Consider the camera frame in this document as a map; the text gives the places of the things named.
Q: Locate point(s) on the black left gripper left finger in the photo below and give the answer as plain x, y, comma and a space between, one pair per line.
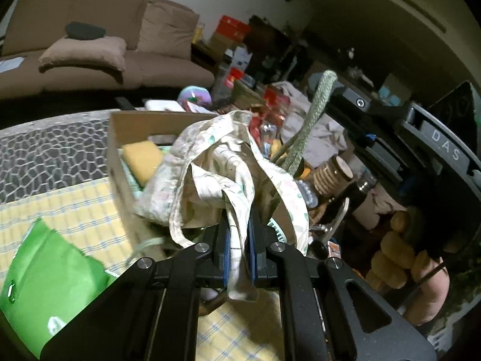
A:
151, 311

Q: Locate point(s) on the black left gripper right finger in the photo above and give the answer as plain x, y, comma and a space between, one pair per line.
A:
327, 311

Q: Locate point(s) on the green fabric bag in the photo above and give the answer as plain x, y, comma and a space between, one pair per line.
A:
48, 283

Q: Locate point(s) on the cream patterned cloth bag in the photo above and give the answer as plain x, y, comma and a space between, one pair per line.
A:
239, 285

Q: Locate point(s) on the person's right hand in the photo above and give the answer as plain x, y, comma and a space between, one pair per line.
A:
396, 263

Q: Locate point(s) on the cardboard box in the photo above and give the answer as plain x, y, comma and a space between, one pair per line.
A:
214, 167

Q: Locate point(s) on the yellow checked tablecloth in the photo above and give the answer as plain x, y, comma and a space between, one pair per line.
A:
85, 215

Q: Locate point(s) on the ribbed brown cup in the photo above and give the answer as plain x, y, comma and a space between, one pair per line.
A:
332, 176

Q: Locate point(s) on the yellow sponge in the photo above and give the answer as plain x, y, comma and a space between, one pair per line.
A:
143, 159

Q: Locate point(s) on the purple round toy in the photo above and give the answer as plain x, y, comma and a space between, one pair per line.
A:
194, 94

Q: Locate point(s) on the red boxes stack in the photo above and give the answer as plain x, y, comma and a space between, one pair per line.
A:
229, 33

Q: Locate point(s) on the beige cushion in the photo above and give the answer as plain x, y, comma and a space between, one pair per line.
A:
106, 52

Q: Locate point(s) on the large beige back pillow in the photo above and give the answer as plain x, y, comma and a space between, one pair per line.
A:
167, 28

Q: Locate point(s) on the brown sofa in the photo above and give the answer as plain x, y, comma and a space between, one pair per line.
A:
36, 24

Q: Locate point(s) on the black oval pad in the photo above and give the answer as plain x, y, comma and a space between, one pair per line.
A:
83, 31

